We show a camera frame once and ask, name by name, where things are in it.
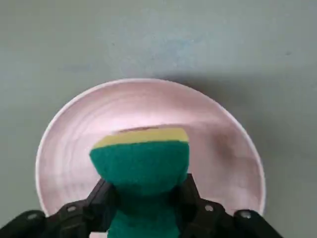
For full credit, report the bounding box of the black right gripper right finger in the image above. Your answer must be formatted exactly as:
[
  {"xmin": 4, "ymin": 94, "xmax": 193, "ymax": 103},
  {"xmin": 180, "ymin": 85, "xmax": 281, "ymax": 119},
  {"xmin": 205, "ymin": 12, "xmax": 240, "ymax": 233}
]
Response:
[{"xmin": 173, "ymin": 173, "xmax": 285, "ymax": 238}]

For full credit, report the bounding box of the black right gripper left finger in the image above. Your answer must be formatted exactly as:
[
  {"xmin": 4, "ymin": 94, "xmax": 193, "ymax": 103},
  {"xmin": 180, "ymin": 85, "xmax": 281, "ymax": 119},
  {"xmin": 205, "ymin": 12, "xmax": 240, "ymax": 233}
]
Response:
[{"xmin": 0, "ymin": 177, "xmax": 122, "ymax": 238}]

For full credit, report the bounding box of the pink plate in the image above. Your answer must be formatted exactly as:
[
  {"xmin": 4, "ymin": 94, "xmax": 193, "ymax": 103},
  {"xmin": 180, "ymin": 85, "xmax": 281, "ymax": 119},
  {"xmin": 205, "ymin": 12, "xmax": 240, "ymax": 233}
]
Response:
[{"xmin": 35, "ymin": 78, "xmax": 267, "ymax": 238}]

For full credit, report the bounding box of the green and yellow sponge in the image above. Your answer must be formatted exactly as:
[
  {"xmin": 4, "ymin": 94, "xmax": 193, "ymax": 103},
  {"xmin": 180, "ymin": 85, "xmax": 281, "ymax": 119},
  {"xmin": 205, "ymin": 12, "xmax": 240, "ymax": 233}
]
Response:
[{"xmin": 89, "ymin": 126, "xmax": 191, "ymax": 238}]

